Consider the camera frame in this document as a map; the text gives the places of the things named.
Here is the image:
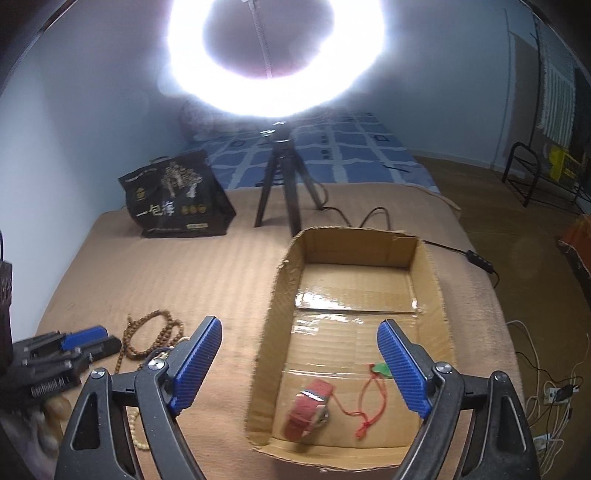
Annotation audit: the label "green jade pendant red cord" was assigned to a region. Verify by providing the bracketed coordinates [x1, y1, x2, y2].
[329, 362, 399, 439]

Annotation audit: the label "brown wooden bead necklace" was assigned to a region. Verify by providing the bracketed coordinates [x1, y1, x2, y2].
[113, 309, 187, 375]

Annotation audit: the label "red strap wristwatch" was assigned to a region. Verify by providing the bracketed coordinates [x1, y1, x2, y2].
[283, 379, 335, 442]

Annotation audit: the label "open cardboard box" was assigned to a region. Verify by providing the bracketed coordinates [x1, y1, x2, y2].
[245, 227, 455, 471]

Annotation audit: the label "black printed paper bag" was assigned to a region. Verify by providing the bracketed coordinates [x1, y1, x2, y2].
[119, 150, 236, 238]

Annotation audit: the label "orange cloth covered box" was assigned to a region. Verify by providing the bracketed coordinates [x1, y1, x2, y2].
[557, 214, 591, 299]

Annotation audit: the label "black clothes rack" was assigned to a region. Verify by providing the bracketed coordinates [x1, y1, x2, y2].
[502, 4, 590, 214]

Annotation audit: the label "yellow black box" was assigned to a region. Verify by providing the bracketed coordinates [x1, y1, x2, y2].
[549, 145, 583, 187]

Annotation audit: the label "black tripod stand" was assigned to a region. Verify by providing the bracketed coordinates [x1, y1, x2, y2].
[254, 121, 322, 237]

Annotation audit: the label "dark hanging clothes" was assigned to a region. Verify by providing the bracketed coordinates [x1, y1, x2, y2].
[570, 68, 590, 160]

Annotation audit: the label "white striped hanging towel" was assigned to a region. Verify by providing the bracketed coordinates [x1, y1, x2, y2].
[538, 23, 576, 148]

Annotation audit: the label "white power strip cables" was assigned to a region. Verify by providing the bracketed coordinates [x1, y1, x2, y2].
[505, 320, 588, 476]

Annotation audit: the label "white ring light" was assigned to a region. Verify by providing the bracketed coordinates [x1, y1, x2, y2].
[166, 1, 388, 118]

